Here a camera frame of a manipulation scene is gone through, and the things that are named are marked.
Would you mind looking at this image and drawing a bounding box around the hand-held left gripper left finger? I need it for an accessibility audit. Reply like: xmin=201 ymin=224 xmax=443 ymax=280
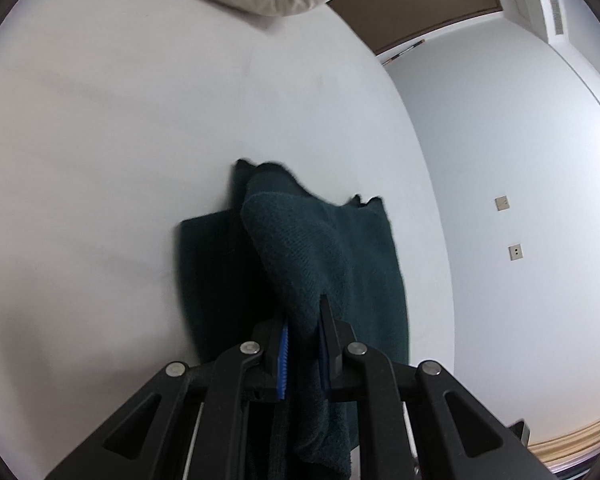
xmin=45 ymin=321 xmax=292 ymax=480

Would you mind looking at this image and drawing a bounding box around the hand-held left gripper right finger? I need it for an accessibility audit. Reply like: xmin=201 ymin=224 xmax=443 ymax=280
xmin=317 ymin=294 xmax=556 ymax=480

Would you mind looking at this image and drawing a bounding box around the dark green knit sweater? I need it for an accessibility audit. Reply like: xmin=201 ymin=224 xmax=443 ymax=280
xmin=175 ymin=159 xmax=411 ymax=480

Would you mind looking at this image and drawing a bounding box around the wooden skirting board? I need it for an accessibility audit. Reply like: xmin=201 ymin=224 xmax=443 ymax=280
xmin=527 ymin=407 xmax=600 ymax=463

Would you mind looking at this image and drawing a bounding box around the white bed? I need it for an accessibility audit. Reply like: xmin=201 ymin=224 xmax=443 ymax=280
xmin=0 ymin=0 xmax=456 ymax=480

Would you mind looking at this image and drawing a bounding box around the thin stick beside door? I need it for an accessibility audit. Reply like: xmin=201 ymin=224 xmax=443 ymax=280
xmin=380 ymin=39 xmax=426 ymax=65

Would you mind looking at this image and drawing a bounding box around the brown wooden door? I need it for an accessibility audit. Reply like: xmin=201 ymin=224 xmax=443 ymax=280
xmin=326 ymin=0 xmax=503 ymax=56

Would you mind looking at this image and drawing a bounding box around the white ceiling air vent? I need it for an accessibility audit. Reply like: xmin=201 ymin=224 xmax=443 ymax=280
xmin=539 ymin=0 xmax=567 ymax=37

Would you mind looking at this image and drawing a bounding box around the black object by wall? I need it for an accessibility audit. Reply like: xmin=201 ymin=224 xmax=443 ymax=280
xmin=507 ymin=419 xmax=531 ymax=448

